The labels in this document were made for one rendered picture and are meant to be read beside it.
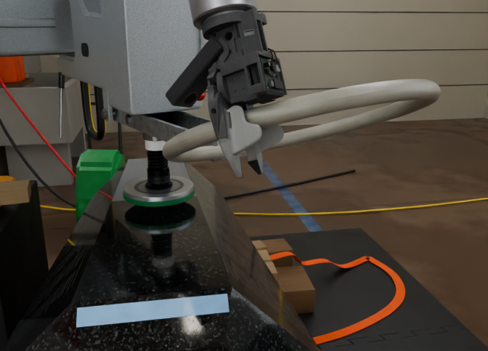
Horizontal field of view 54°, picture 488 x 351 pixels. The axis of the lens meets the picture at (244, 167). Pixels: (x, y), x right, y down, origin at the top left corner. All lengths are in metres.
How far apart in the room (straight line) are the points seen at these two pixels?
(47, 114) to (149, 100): 2.87
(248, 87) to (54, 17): 1.35
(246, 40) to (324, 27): 6.01
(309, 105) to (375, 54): 6.33
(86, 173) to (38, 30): 1.35
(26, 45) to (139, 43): 0.63
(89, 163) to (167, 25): 1.84
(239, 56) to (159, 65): 0.69
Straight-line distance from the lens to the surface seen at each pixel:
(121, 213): 1.46
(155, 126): 1.29
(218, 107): 0.62
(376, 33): 6.93
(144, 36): 1.31
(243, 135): 0.61
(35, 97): 4.15
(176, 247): 1.22
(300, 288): 2.34
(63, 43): 1.90
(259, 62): 0.61
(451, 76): 7.57
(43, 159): 4.39
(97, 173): 3.02
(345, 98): 0.64
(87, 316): 1.04
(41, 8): 1.88
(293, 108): 0.63
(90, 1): 1.72
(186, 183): 1.51
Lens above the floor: 1.34
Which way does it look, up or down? 17 degrees down
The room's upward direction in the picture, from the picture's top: straight up
